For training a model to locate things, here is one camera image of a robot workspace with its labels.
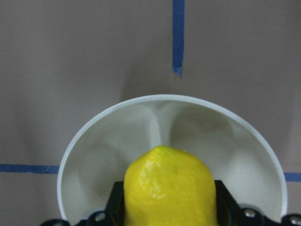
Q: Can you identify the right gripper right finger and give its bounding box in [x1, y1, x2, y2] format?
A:
[215, 180, 301, 226]

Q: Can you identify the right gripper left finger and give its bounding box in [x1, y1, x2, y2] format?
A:
[42, 180, 125, 226]

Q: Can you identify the cream ceramic bowl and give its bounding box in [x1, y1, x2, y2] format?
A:
[57, 95, 288, 224]

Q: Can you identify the yellow lemon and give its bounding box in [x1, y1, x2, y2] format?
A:
[124, 146, 218, 226]

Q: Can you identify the brown table mat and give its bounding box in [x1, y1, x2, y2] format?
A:
[0, 0, 301, 226]

